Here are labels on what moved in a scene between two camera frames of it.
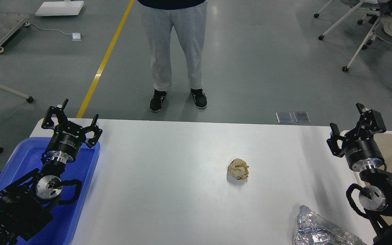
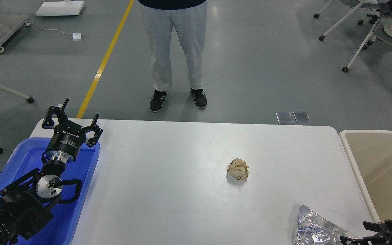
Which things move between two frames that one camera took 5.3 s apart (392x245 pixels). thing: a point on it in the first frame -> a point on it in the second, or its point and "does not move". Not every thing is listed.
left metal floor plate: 284,117 does not move
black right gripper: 363,154 -> 385,228
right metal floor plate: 301,117 does not move
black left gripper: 68,137 does not move
